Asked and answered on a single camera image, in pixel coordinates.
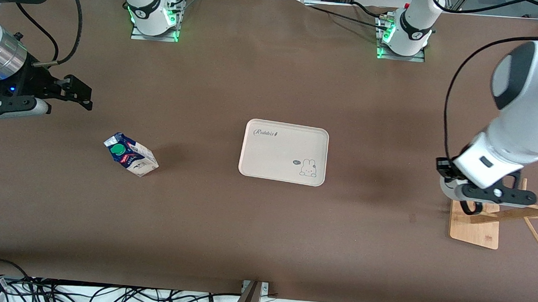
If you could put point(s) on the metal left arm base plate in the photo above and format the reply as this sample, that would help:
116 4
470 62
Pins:
398 58

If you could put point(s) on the aluminium frame post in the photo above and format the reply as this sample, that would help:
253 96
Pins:
250 301

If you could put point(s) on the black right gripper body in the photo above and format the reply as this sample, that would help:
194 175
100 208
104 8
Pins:
34 82

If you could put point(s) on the blue white milk carton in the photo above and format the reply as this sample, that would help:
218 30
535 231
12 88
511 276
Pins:
137 159

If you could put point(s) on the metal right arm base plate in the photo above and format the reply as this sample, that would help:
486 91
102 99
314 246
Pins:
138 36

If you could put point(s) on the wooden cup rack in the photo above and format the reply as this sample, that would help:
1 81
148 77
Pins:
474 231

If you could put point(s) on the cream tray with rabbit print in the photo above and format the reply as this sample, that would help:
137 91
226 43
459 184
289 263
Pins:
278 151

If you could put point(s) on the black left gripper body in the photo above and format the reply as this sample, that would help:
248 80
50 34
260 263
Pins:
443 166

